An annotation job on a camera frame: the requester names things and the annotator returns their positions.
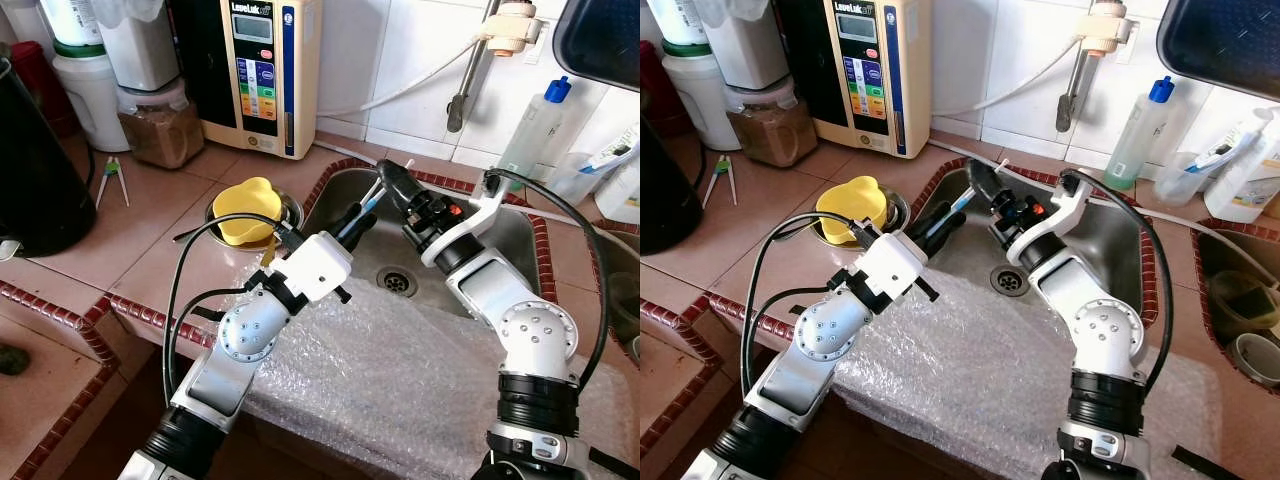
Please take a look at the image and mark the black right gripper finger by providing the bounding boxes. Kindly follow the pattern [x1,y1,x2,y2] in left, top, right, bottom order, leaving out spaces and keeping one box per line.
[978,159,1015,206]
[388,161,429,209]
[966,159,1006,211]
[377,161,421,216]

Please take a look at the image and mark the yellow plastic bowl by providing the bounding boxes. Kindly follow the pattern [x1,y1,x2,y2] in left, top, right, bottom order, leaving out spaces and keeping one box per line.
[817,176,889,246]
[213,177,284,247]

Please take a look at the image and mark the stainless steel sink basin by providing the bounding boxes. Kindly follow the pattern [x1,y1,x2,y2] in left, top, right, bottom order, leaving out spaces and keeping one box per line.
[910,165,1151,326]
[300,165,546,321]
[1195,222,1280,396]
[590,228,641,363]

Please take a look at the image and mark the round sink drain strainer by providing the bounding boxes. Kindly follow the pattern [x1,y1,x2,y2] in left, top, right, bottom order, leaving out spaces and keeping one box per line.
[990,265,1031,298]
[377,265,419,298]

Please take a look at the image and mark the clear bottle blue cap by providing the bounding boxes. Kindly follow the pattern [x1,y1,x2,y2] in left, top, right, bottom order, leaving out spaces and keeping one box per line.
[1103,75,1179,191]
[497,75,573,183]

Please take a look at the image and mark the clear plastic cup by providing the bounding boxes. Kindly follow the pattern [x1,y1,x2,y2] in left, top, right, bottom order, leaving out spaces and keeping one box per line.
[555,150,616,206]
[1160,150,1226,208]

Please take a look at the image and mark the cream water ionizer machine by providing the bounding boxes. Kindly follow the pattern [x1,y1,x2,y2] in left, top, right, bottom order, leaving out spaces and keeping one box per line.
[170,0,323,161]
[775,0,931,159]

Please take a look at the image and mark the clear bubble wrap sheet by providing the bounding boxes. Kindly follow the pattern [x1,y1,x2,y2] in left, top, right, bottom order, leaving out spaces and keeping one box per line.
[830,270,1226,480]
[235,270,641,480]

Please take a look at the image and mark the plastic jar brown contents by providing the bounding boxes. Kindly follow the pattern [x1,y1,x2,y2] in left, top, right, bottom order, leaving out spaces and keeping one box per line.
[115,80,206,171]
[725,80,816,169]

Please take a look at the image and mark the white toothpaste tube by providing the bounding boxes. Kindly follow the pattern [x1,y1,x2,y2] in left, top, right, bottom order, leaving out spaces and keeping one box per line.
[575,125,641,176]
[1195,110,1280,171]

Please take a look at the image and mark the white labelled plastic bottle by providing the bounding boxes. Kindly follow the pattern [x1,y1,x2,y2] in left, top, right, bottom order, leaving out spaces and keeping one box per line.
[595,150,641,226]
[1203,120,1280,223]

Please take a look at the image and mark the black kettle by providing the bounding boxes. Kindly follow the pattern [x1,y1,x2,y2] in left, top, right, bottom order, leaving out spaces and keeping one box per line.
[0,60,98,258]
[640,115,706,256]

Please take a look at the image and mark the black tray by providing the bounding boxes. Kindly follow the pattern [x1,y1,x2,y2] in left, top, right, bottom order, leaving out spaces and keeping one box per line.
[1157,0,1280,101]
[552,0,641,93]

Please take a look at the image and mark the plain white filter canister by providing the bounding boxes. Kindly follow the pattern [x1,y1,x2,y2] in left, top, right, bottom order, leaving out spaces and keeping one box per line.
[95,0,181,93]
[700,0,791,91]

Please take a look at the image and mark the white canister green band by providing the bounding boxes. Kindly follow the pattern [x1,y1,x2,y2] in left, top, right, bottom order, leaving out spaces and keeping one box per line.
[38,0,131,153]
[645,0,741,151]

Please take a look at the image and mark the dark red container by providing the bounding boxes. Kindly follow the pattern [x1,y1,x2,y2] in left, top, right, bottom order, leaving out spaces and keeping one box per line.
[640,40,691,136]
[10,40,79,139]

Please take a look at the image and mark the cream bowl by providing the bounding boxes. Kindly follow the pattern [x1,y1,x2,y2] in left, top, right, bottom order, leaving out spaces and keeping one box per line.
[1230,333,1280,388]

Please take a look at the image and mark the long black tape strip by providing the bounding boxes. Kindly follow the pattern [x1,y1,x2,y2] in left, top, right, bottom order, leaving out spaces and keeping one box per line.
[588,447,641,479]
[1170,445,1246,480]

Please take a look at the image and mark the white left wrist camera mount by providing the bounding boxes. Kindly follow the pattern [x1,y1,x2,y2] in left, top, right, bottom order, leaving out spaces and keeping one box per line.
[858,232,938,306]
[275,232,354,304]

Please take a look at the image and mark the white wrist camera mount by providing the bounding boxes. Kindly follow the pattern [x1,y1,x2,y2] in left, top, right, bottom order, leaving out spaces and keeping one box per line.
[858,232,938,306]
[1005,170,1091,266]
[275,232,354,304]
[420,172,513,269]

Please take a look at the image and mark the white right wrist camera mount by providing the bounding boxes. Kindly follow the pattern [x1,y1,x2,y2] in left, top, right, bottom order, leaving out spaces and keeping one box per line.
[420,172,513,269]
[1005,170,1091,266]

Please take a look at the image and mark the white ionizer hose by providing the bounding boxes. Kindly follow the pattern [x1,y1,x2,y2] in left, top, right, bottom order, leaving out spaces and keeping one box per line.
[930,35,1086,119]
[315,35,486,119]

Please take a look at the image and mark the wall mounted steel faucet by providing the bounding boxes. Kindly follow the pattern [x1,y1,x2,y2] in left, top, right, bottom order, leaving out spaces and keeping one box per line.
[445,0,546,134]
[1055,0,1141,134]

